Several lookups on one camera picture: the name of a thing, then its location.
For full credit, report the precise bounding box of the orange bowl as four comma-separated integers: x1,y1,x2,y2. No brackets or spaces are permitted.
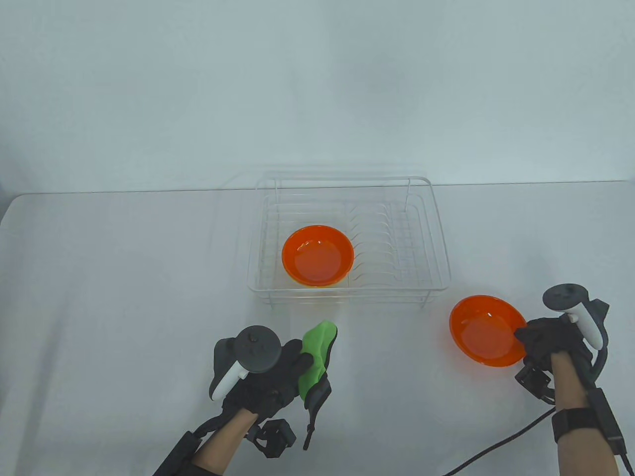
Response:
449,295,529,367
281,225,355,286

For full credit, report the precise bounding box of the grey wrist sensor box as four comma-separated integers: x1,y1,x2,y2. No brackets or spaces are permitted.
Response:
153,430,201,476
587,388,628,454

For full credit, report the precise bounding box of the white wire dish rack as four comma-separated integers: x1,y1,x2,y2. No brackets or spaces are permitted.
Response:
247,174,452,304

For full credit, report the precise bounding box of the yellow bowl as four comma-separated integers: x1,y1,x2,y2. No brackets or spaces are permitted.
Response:
293,275,348,288

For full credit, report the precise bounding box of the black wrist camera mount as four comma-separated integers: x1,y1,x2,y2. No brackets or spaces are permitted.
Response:
246,419,297,458
514,361,556,405

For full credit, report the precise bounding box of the thick black glove cable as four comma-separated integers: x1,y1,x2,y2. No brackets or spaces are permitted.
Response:
580,345,610,392
193,414,229,439

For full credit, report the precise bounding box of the person's left forearm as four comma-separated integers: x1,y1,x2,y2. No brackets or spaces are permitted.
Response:
191,409,258,469

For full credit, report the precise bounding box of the grey and white controller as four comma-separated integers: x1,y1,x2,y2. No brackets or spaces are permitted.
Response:
209,325,282,401
542,284,610,350

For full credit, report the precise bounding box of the person's right hand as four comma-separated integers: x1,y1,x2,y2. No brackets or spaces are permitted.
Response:
513,317,593,370

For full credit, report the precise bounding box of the person's right forearm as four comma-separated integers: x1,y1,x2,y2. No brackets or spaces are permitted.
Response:
548,351,621,476

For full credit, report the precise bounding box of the person's left hand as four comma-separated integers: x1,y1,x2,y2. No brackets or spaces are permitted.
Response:
221,340,316,421

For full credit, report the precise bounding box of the black wrist strap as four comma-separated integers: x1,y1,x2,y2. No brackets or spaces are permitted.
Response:
552,408,598,443

